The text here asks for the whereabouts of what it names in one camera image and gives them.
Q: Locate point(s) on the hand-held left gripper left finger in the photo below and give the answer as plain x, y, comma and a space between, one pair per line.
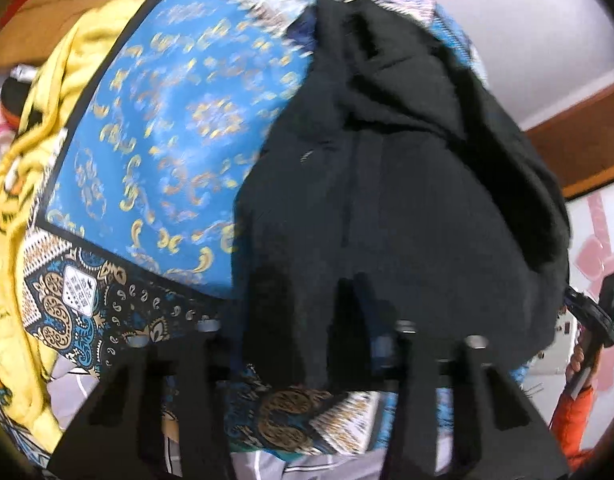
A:
187, 390

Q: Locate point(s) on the yellow blanket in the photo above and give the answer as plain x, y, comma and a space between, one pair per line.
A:
17, 260

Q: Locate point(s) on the white heart-print sliding door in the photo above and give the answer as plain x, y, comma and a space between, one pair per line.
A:
594, 240

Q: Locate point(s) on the bamboo lap table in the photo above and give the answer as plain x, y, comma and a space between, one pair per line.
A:
62, 7

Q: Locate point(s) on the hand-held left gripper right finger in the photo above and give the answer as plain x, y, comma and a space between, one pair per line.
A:
382, 350

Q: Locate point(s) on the black zip hoodie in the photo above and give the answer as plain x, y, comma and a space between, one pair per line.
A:
387, 185

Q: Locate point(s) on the blue patchwork bed cover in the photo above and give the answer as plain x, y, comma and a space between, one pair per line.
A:
187, 110

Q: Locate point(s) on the person's right forearm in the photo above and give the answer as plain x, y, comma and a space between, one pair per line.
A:
577, 420

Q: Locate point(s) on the person's right hand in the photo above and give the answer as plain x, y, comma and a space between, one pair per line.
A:
579, 360

